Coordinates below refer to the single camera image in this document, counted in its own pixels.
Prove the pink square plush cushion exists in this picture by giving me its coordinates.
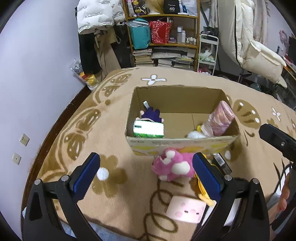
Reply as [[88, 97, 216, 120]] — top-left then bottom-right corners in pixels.
[[166, 196, 207, 224]]

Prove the yellow plush toy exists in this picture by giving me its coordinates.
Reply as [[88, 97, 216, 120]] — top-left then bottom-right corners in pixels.
[[194, 173, 216, 207]]

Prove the person's right hand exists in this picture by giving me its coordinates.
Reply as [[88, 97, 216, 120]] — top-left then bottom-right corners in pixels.
[[277, 175, 290, 213]]

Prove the pink yarn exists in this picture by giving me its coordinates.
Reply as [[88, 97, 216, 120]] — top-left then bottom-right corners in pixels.
[[201, 100, 235, 137]]

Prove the white utility cart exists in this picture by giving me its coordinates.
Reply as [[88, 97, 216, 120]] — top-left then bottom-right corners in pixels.
[[197, 34, 219, 75]]

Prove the purple haired plush doll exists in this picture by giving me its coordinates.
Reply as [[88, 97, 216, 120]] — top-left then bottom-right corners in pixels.
[[136, 101, 164, 123]]

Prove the black hanging garment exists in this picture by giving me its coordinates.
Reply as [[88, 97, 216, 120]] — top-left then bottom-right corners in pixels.
[[78, 34, 101, 74]]

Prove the red patterned gift bag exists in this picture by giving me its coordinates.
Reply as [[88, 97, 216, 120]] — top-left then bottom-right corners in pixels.
[[149, 20, 172, 44]]

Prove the white puffer jacket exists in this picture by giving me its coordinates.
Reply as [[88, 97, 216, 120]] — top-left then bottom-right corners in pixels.
[[76, 0, 125, 35]]

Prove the cream padded recliner chair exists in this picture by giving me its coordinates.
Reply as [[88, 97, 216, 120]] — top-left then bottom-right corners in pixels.
[[217, 1, 287, 88]]

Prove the blonde wig on head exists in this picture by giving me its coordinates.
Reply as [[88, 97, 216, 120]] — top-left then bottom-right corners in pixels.
[[146, 0, 164, 15]]

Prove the floral curtain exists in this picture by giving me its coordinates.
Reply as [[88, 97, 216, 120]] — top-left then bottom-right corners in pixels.
[[201, 0, 270, 45]]

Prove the black barcode box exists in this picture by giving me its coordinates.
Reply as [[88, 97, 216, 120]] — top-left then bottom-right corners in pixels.
[[212, 153, 232, 175]]

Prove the teal tote bag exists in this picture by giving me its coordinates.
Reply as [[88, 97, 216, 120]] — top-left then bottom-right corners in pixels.
[[126, 18, 151, 50]]

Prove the wall socket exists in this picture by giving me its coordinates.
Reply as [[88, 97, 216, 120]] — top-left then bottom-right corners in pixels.
[[20, 134, 30, 146], [12, 153, 22, 165]]

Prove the stack of books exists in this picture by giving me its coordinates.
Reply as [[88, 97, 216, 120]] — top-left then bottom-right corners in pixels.
[[133, 49, 154, 67]]

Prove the plastic bag of toys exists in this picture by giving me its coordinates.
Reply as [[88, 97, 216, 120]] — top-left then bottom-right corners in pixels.
[[70, 59, 99, 91]]

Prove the white fluffy plush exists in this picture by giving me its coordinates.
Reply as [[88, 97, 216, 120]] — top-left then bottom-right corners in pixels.
[[186, 125, 206, 139]]

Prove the black box marked 40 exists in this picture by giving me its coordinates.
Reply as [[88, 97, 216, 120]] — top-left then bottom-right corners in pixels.
[[163, 0, 180, 15]]

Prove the beige trench coat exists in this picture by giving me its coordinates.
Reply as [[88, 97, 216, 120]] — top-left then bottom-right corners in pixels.
[[95, 28, 121, 80]]

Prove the open cardboard box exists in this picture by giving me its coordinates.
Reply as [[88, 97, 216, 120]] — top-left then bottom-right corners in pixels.
[[125, 85, 240, 156]]

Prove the lower wall socket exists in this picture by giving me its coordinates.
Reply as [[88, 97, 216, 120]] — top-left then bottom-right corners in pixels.
[[12, 153, 22, 165]]

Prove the wooden shelf unit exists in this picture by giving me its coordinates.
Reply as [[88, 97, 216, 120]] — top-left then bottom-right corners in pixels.
[[123, 1, 200, 71]]

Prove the upper wall socket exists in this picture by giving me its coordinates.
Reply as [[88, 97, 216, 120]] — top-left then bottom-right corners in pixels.
[[20, 134, 30, 146]]

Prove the green tissue pack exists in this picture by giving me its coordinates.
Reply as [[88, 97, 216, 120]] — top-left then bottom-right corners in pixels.
[[133, 120, 164, 138]]

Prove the pink bear plush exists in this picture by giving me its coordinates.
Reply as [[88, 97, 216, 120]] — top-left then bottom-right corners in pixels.
[[152, 148, 195, 182]]

